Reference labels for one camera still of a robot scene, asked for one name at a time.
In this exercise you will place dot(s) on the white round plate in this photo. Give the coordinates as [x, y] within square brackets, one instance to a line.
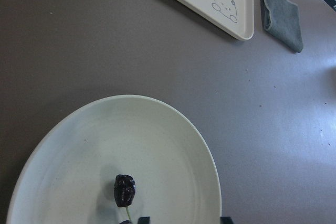
[69, 177]

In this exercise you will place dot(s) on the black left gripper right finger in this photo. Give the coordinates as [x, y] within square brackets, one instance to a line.
[226, 220]

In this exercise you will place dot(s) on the grey folded cloth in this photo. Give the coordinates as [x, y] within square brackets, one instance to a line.
[281, 20]

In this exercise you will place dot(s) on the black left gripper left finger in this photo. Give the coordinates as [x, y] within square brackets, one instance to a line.
[144, 220]

